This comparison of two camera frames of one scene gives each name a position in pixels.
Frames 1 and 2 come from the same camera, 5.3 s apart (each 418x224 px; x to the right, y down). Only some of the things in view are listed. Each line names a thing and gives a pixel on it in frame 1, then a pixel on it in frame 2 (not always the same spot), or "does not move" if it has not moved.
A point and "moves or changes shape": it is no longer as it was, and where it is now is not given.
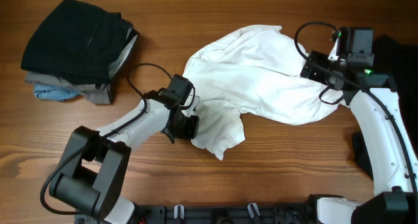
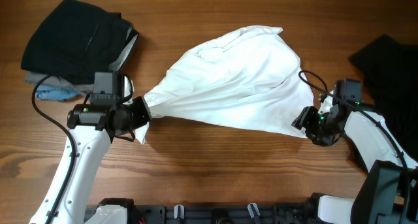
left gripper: (191, 132) -> (144, 114)
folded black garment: (77, 41) does not move
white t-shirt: (256, 70) moves or changes shape
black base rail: (295, 213) does not move
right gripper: (314, 64) -> (305, 117)
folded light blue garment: (52, 93) does not move
